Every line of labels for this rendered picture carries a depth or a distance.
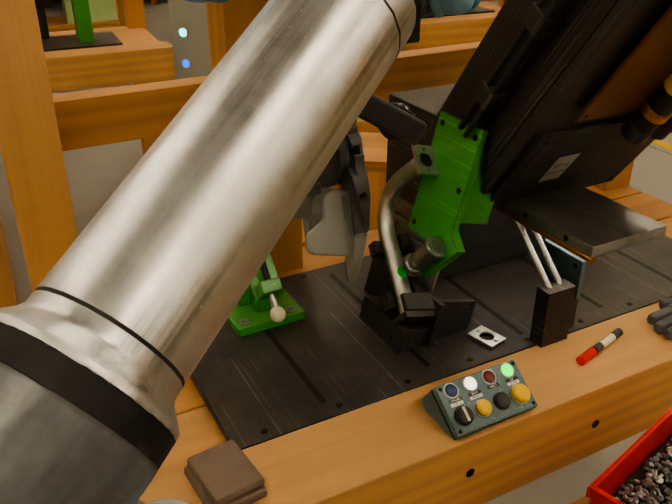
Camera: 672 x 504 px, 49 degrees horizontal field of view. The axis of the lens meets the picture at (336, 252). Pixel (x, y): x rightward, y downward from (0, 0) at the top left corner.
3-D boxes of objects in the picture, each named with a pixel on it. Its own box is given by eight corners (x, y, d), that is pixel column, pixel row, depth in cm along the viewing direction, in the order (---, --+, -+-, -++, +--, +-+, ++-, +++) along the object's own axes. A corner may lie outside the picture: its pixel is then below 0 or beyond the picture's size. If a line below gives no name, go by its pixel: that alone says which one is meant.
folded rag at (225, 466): (269, 497, 96) (268, 480, 95) (212, 523, 92) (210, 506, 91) (236, 451, 103) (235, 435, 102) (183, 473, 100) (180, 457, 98)
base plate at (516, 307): (738, 280, 150) (741, 271, 149) (237, 460, 105) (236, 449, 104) (588, 205, 183) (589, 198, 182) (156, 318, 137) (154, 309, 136)
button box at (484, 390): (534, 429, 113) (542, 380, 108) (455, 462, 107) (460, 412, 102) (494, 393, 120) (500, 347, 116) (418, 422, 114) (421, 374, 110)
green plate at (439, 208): (482, 254, 124) (521, 135, 117) (445, 254, 120) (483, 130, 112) (443, 228, 133) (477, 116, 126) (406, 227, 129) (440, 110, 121)
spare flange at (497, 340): (506, 341, 127) (506, 338, 127) (491, 350, 125) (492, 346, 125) (481, 328, 131) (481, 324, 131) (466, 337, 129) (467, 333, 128)
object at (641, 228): (663, 242, 117) (667, 225, 116) (589, 265, 110) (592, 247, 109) (505, 164, 148) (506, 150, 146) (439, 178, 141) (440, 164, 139)
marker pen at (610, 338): (614, 333, 130) (616, 325, 129) (622, 337, 129) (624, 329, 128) (574, 363, 122) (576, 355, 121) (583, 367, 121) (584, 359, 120)
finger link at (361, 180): (336, 233, 69) (320, 142, 67) (352, 229, 70) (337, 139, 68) (359, 236, 65) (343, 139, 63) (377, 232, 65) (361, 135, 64)
